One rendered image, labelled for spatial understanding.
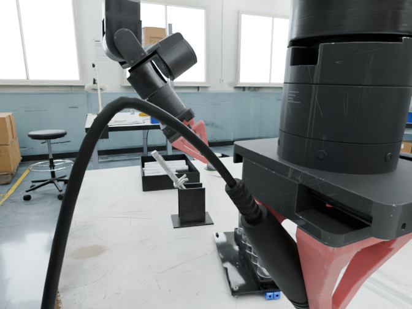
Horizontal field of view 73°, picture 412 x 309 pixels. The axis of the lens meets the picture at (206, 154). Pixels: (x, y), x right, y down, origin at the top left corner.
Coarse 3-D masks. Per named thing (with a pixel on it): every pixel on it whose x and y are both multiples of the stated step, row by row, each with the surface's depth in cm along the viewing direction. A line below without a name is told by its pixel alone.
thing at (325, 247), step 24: (264, 168) 15; (264, 192) 15; (288, 192) 13; (288, 216) 13; (312, 216) 12; (336, 216) 13; (312, 240) 12; (336, 240) 11; (360, 240) 12; (384, 240) 13; (408, 240) 14; (312, 264) 13; (336, 264) 12; (360, 264) 15; (312, 288) 14; (336, 288) 16
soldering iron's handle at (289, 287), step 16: (240, 192) 12; (240, 208) 13; (256, 208) 13; (256, 224) 13; (272, 224) 13; (256, 240) 13; (272, 240) 13; (288, 240) 14; (272, 256) 13; (288, 256) 14; (272, 272) 14; (288, 272) 14; (288, 288) 15; (304, 288) 15; (304, 304) 15
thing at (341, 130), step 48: (288, 48) 13; (336, 48) 11; (384, 48) 11; (288, 96) 13; (336, 96) 11; (384, 96) 11; (240, 144) 17; (288, 144) 14; (336, 144) 12; (384, 144) 12; (336, 192) 11; (384, 192) 10
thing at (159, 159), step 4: (156, 156) 54; (160, 156) 54; (156, 160) 54; (160, 160) 54; (164, 160) 55; (160, 164) 54; (164, 164) 54; (164, 168) 55; (168, 168) 55; (168, 172) 55; (172, 172) 55; (172, 176) 55; (176, 176) 56; (176, 180) 56; (180, 180) 56; (176, 184) 56; (180, 188) 56; (184, 188) 56
